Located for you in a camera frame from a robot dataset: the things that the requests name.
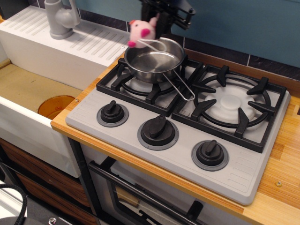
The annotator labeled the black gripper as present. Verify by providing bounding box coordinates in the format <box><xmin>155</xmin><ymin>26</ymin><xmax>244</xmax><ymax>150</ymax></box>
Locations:
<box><xmin>141</xmin><ymin>0</ymin><xmax>195</xmax><ymax>39</ymax></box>

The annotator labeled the pink stuffed pig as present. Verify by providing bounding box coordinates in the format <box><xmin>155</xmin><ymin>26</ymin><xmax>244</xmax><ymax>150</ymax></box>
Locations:
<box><xmin>127</xmin><ymin>14</ymin><xmax>167</xmax><ymax>53</ymax></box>

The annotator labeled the stainless steel pan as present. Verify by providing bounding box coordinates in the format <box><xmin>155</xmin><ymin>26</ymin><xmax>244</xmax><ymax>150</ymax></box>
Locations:
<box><xmin>124</xmin><ymin>37</ymin><xmax>195</xmax><ymax>101</ymax></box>

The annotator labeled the black left stove knob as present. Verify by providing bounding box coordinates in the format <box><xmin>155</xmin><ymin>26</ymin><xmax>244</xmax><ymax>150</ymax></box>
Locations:
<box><xmin>96</xmin><ymin>100</ymin><xmax>129</xmax><ymax>128</ymax></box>

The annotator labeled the black stove knob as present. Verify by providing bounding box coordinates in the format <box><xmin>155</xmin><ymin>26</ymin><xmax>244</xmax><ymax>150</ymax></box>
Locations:
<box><xmin>96</xmin><ymin>100</ymin><xmax>129</xmax><ymax>128</ymax></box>
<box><xmin>137</xmin><ymin>115</ymin><xmax>179</xmax><ymax>151</ymax></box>
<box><xmin>191</xmin><ymin>140</ymin><xmax>229</xmax><ymax>172</ymax></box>

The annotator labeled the black middle stove knob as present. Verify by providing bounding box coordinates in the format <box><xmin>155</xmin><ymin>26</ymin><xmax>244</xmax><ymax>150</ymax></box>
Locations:
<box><xmin>137</xmin><ymin>115</ymin><xmax>179</xmax><ymax>151</ymax></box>

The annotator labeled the black right stove knob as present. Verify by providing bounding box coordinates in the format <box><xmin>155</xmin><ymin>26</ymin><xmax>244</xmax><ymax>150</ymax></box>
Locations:
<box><xmin>191</xmin><ymin>140</ymin><xmax>229</xmax><ymax>172</ymax></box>

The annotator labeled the grey toy stove top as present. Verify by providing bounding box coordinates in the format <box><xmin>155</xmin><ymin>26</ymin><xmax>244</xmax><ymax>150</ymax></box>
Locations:
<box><xmin>66</xmin><ymin>87</ymin><xmax>280</xmax><ymax>205</ymax></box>

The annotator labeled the black left burner grate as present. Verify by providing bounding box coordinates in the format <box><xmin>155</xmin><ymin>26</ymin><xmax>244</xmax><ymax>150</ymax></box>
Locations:
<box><xmin>96</xmin><ymin>57</ymin><xmax>203</xmax><ymax>117</ymax></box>

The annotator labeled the black burner grate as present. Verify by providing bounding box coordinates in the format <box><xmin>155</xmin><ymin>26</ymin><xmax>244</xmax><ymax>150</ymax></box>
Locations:
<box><xmin>172</xmin><ymin>65</ymin><xmax>290</xmax><ymax>153</ymax></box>
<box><xmin>96</xmin><ymin>57</ymin><xmax>203</xmax><ymax>117</ymax></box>

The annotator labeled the grey toy faucet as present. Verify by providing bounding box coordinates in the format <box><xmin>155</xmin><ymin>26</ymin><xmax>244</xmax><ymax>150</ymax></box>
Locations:
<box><xmin>45</xmin><ymin>0</ymin><xmax>81</xmax><ymax>40</ymax></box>

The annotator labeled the black right burner grate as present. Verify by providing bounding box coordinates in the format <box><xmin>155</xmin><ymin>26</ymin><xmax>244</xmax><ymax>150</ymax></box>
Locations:
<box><xmin>172</xmin><ymin>65</ymin><xmax>290</xmax><ymax>153</ymax></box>

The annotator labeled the white toy sink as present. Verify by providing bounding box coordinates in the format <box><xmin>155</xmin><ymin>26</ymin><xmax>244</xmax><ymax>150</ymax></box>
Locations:
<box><xmin>0</xmin><ymin>6</ymin><xmax>129</xmax><ymax>178</ymax></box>

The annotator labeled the orange plastic plate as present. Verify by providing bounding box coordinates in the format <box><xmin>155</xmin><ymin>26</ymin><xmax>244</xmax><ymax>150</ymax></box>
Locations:
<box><xmin>37</xmin><ymin>95</ymin><xmax>75</xmax><ymax>120</ymax></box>

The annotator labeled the wooden drawer cabinet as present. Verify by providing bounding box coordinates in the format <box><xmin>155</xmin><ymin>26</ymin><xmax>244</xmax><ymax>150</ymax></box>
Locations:
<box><xmin>0</xmin><ymin>139</ymin><xmax>98</xmax><ymax>225</ymax></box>

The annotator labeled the oven door with black handle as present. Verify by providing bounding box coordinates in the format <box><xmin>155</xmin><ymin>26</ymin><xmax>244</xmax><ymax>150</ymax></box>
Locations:
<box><xmin>88</xmin><ymin>156</ymin><xmax>235</xmax><ymax>225</ymax></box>

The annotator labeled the black braided cable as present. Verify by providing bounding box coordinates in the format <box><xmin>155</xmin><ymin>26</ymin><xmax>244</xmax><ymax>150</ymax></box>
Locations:
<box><xmin>0</xmin><ymin>184</ymin><xmax>28</xmax><ymax>225</ymax></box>

